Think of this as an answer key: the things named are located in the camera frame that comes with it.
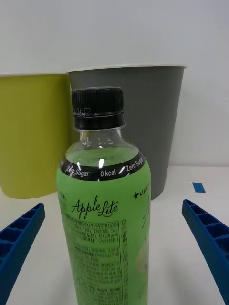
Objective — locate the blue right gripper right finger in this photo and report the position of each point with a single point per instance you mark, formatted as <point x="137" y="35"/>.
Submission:
<point x="212" y="240"/>

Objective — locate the green label plastic bottle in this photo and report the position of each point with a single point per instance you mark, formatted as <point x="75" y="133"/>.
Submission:
<point x="105" y="214"/>

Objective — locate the grey plastic bin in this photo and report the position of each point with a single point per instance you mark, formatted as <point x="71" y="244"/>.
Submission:
<point x="152" y="114"/>

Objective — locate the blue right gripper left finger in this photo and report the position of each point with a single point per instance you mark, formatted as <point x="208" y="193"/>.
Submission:
<point x="16" y="240"/>

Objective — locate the yellow-green plastic bin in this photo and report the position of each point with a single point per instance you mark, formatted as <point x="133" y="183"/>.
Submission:
<point x="31" y="133"/>

